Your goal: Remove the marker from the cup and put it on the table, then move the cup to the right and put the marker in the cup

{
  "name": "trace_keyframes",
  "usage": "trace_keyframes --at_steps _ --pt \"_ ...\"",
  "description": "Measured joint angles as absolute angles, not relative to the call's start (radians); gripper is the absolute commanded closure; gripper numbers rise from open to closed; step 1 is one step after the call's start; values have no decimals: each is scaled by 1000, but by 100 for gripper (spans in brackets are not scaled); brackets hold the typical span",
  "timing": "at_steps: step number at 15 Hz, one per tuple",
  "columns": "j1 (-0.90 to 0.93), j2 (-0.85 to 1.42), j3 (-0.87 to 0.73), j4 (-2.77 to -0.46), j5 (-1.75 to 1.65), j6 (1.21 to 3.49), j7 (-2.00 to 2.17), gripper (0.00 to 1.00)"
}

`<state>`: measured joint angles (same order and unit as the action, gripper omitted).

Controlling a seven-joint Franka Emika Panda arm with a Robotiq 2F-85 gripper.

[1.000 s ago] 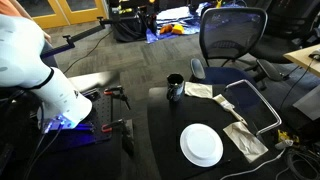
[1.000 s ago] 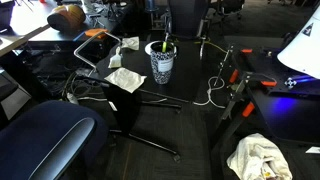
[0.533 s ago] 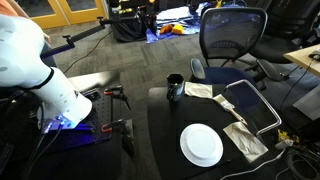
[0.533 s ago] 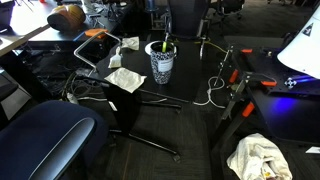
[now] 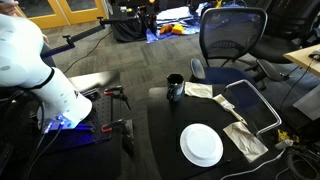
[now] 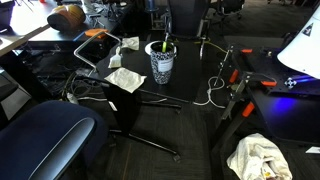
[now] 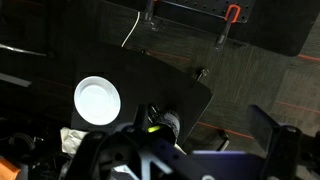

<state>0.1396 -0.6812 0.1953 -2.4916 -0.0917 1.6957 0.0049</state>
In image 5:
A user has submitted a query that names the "black mouse cable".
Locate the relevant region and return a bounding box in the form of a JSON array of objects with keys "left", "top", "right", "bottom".
[{"left": 279, "top": 57, "right": 316, "bottom": 112}]

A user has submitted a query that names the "yellow door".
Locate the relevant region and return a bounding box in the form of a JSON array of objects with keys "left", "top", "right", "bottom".
[
  {"left": 56, "top": 0, "right": 108, "bottom": 26},
  {"left": 14, "top": 0, "right": 72, "bottom": 30}
]

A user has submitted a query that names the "black computer mouse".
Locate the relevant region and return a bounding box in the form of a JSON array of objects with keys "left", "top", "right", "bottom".
[{"left": 308, "top": 48, "right": 320, "bottom": 61}]

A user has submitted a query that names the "wooden handle paint brush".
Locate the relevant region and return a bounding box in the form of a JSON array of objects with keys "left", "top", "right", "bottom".
[{"left": 212, "top": 93, "right": 249, "bottom": 127}]

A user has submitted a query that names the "orange soft object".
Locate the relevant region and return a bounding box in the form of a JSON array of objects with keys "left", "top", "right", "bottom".
[{"left": 159, "top": 23, "right": 175, "bottom": 35}]

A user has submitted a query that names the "white round plate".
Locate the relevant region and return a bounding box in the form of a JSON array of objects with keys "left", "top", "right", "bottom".
[{"left": 179, "top": 123, "right": 225, "bottom": 168}]

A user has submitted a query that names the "black tripod boom bar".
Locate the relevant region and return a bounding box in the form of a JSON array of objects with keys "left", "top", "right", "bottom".
[{"left": 39, "top": 15, "right": 134, "bottom": 60}]

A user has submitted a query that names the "black equipment cart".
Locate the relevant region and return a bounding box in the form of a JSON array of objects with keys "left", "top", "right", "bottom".
[{"left": 109, "top": 0, "right": 158, "bottom": 43}]

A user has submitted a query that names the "light wooden desk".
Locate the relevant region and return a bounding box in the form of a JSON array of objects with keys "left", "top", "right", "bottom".
[{"left": 283, "top": 43, "right": 320, "bottom": 79}]

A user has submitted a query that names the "grey desk side panel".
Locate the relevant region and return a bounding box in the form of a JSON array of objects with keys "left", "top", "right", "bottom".
[{"left": 292, "top": 83, "right": 320, "bottom": 122}]

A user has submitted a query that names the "black white speckled cup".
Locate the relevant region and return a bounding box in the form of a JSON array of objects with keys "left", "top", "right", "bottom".
[{"left": 166, "top": 73, "right": 185, "bottom": 103}]

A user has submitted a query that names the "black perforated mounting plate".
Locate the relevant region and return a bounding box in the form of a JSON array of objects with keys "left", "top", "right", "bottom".
[{"left": 42, "top": 87, "right": 115, "bottom": 152}]

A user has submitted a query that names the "blue mesh-back office chair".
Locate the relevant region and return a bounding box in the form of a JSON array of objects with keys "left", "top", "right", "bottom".
[{"left": 189, "top": 6, "right": 284, "bottom": 92}]

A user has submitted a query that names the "orange-handled black bar clamp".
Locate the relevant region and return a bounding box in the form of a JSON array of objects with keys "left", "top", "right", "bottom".
[
  {"left": 103, "top": 85, "right": 132, "bottom": 111},
  {"left": 100, "top": 118, "right": 136, "bottom": 157}
]

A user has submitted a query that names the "silver bent metal tube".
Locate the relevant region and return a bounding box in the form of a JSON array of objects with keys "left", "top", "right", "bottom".
[{"left": 223, "top": 78, "right": 283, "bottom": 136}]

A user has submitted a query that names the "yellow black tool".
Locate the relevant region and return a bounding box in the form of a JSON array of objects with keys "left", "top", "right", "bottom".
[{"left": 276, "top": 129, "right": 301, "bottom": 145}]

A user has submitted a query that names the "person bare forearm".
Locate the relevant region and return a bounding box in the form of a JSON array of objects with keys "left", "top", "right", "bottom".
[{"left": 0, "top": 1, "right": 22, "bottom": 18}]

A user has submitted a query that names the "yellow soft object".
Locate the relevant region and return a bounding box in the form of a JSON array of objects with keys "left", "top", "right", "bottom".
[{"left": 171, "top": 23, "right": 185, "bottom": 36}]

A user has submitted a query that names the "black floor cable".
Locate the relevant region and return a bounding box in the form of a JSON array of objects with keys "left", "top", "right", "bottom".
[{"left": 62, "top": 30, "right": 114, "bottom": 75}]

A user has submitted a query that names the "black office chair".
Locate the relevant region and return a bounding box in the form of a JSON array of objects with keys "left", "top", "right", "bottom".
[{"left": 248, "top": 0, "right": 320, "bottom": 65}]

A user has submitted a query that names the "grey cable bundle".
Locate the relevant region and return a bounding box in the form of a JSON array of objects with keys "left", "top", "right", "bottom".
[{"left": 275, "top": 148, "right": 320, "bottom": 180}]

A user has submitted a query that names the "white power plug cable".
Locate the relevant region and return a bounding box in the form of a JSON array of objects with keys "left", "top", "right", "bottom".
[{"left": 219, "top": 139, "right": 295, "bottom": 180}]

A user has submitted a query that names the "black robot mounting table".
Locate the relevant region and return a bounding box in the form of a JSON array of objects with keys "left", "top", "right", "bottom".
[{"left": 0, "top": 70, "right": 136, "bottom": 180}]

